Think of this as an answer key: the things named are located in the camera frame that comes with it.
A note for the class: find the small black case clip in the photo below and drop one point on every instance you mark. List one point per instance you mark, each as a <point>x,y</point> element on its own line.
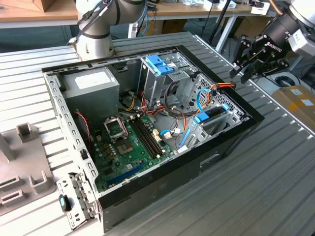
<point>84,154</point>

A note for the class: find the aluminium roller rack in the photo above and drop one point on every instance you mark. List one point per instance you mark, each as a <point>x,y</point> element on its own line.
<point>297,62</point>

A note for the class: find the large brown cardboard box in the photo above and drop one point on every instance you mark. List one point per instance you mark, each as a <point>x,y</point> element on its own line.
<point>251,27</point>

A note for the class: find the grey power supply unit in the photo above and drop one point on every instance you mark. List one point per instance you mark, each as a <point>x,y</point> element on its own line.
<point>93,100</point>

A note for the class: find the CPU socket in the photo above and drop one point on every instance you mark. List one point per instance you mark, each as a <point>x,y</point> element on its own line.
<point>125,148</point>

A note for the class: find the grey metal drive cage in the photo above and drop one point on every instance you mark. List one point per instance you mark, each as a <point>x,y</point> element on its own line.
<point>152,86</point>

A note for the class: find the white paper label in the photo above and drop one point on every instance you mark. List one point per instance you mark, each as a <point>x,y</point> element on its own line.
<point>182,149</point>

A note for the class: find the wooden desk white frame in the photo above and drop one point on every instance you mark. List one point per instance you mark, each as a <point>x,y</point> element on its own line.
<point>192,11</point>

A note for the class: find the green motherboard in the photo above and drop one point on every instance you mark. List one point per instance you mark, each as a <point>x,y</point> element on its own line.
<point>115,167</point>

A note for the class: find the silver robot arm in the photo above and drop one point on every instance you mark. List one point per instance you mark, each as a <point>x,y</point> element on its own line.
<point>96,37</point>

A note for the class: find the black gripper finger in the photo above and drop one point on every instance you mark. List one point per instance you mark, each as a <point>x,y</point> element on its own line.
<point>273,66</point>
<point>246,51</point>

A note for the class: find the black RAM slot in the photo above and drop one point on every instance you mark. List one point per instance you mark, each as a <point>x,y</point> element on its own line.
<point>148,136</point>
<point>145,137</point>
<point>151,135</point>

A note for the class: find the black case fan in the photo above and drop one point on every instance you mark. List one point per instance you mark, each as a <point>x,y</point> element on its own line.
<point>80,132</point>

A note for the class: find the hard disk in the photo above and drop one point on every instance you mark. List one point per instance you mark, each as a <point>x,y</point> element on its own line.
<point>203,117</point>

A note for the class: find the grey parts rack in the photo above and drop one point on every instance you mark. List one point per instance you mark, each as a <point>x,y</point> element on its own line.
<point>27,157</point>

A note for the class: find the small brown cardboard box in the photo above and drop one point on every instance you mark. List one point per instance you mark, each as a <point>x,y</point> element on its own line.
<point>173,25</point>

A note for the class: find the metal slot retainer bracket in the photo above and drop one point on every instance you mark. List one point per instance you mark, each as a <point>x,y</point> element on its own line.
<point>71,217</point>

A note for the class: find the black latch blue button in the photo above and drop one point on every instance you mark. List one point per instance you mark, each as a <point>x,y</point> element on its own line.
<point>64,203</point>

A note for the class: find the blue expansion slot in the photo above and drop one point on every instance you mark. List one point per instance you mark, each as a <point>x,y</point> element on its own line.
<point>125,173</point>

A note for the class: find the cardboard box white labels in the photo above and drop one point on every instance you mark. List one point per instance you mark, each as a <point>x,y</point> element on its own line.
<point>290,105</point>

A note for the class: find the grey metal disk bay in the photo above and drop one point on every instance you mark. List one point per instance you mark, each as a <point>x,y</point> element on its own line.
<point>199,137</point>

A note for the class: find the black open PC case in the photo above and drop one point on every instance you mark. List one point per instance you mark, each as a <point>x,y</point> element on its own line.
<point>172,177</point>

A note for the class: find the brown wooden box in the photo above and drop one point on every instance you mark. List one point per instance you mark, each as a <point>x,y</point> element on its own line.
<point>46,5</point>

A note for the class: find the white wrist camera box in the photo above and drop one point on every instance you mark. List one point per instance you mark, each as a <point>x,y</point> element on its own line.
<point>302,43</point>

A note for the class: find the blue plastic drive latch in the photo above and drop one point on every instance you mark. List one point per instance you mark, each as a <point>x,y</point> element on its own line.
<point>156,62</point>

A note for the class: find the black tripod pole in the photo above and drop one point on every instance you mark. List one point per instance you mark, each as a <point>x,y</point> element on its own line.
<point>220,19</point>

